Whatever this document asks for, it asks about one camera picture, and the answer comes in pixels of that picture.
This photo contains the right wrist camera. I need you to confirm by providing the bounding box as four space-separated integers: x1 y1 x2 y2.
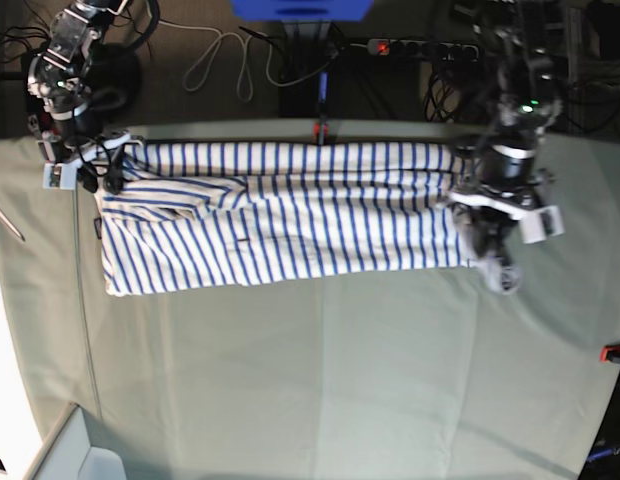
43 163 78 191

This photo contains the black cable bundle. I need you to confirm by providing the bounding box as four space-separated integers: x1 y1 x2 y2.
419 59 491 124

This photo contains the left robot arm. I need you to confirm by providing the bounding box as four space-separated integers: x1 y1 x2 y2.
448 1 562 266

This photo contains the white box corner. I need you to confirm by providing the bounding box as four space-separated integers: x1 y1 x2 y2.
0 402 127 480

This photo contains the orange black clamp right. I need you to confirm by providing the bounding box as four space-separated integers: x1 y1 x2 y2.
600 343 620 365

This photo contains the blue white striped t-shirt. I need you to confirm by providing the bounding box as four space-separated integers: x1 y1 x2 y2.
93 139 521 299

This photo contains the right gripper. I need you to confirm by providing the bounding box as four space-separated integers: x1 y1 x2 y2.
37 130 143 194

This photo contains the black round base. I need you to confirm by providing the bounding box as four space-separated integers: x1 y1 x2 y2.
86 43 142 122

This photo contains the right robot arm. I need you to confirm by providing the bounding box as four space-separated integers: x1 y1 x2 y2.
26 1 161 194

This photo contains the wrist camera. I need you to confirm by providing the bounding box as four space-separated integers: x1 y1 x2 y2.
519 205 565 244
43 163 78 191

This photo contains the white cable loop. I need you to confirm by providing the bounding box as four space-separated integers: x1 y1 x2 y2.
147 0 291 104

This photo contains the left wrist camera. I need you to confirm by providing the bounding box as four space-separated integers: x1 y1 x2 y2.
519 205 565 244

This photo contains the red clamp table centre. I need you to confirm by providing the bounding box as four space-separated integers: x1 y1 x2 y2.
313 119 329 146

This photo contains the green table cloth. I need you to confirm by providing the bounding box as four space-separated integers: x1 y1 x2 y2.
0 136 620 479

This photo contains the white power strip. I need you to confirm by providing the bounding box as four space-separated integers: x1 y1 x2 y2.
366 38 482 63

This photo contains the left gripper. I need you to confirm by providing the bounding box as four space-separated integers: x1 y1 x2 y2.
447 169 555 259

